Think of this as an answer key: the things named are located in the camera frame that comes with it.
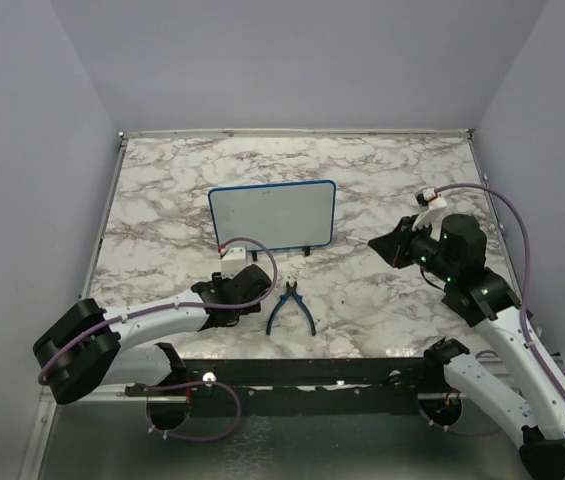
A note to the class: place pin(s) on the white whiteboard marker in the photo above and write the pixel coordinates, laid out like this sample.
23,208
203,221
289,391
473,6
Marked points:
358,240

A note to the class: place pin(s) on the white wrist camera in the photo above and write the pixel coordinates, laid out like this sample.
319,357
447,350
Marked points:
233,259
432,207

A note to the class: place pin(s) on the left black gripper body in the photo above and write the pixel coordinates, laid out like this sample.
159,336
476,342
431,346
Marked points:
218,281

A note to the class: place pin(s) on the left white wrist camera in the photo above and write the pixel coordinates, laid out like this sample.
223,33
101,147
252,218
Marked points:
233,259

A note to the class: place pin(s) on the blue framed whiteboard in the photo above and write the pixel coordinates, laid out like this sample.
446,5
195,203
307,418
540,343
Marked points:
281,216

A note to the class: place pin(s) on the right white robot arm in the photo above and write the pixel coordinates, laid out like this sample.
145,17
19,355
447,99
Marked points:
532,414

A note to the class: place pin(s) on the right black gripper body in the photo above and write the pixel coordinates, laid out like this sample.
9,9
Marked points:
427,254

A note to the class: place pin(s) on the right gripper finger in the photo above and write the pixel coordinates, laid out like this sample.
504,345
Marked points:
388,247
406,225

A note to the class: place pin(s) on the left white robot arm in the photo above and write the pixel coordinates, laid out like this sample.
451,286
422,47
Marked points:
90,345

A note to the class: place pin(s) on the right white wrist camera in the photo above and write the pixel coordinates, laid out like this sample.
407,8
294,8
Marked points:
432,207

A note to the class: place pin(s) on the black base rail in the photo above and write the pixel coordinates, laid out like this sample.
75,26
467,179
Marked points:
312,387

